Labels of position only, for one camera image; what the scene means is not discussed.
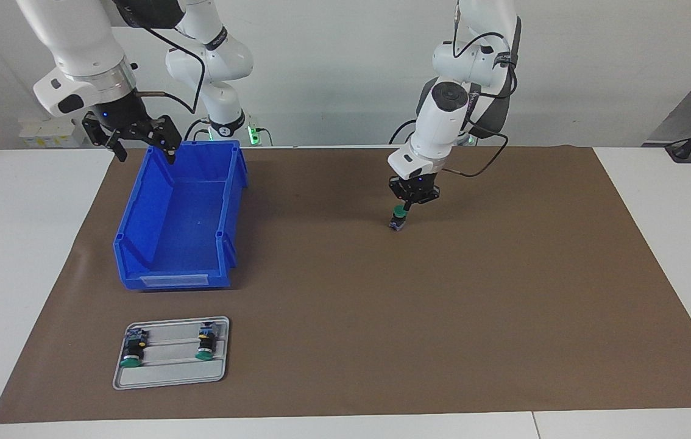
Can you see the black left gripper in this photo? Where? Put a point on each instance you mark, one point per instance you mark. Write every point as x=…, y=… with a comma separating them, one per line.
x=414, y=189

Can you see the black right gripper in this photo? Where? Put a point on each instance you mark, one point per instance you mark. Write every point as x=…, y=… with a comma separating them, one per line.
x=120, y=116

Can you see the green push button switch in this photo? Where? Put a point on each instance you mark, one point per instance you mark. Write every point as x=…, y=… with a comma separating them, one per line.
x=397, y=224

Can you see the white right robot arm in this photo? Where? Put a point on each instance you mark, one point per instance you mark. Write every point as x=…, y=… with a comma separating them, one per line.
x=77, y=36

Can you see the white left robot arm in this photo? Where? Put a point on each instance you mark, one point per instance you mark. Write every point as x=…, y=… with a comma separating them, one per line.
x=437, y=128

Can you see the green push button left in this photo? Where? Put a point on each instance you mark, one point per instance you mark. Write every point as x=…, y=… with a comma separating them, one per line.
x=132, y=353

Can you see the green push button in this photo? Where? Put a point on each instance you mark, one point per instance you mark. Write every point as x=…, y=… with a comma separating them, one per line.
x=132, y=353
x=206, y=347

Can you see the green push button right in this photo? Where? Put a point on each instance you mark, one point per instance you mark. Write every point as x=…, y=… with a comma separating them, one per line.
x=206, y=347

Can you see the white power strip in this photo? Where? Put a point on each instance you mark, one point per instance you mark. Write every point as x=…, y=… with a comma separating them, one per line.
x=41, y=137

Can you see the blue plastic storage bin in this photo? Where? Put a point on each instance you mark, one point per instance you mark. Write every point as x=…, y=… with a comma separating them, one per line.
x=181, y=244

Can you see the green lit base connector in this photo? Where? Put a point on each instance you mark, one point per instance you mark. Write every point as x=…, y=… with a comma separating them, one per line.
x=254, y=134

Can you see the brown table mat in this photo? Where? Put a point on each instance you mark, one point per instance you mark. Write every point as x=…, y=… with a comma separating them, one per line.
x=345, y=341

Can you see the grey metal tray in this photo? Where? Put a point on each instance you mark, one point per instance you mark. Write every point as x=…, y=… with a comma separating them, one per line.
x=169, y=378

